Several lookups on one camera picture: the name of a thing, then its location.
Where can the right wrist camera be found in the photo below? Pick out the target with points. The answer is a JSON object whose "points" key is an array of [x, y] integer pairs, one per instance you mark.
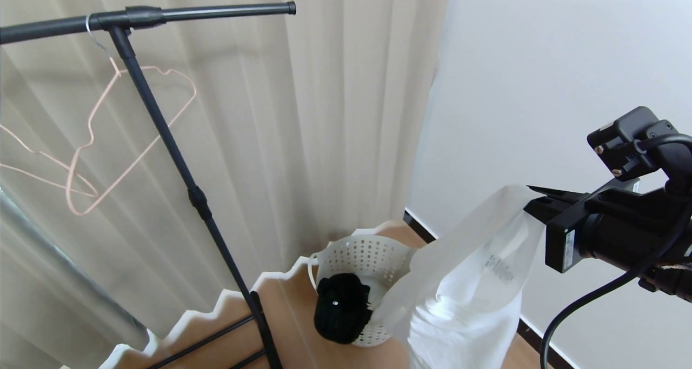
{"points": [[627, 136]]}

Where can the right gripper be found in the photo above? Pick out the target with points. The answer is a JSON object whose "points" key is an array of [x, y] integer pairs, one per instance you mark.
{"points": [[611, 234]]}

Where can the black garment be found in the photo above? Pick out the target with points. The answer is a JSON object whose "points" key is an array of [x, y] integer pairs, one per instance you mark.
{"points": [[340, 309]]}

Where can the white laundry basket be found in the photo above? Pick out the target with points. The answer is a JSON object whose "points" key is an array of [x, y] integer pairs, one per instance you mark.
{"points": [[367, 255]]}

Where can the black clothes rack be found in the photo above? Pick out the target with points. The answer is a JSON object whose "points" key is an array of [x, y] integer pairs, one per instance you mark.
{"points": [[146, 17]]}

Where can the beige curtain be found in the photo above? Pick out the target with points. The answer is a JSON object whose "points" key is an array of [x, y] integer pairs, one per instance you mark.
{"points": [[297, 142]]}

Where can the pink clothes hanger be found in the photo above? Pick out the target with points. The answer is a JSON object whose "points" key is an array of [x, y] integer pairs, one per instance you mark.
{"points": [[124, 172], [48, 181]]}

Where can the white printed t-shirt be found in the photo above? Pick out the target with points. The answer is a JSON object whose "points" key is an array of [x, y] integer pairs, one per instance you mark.
{"points": [[465, 315]]}

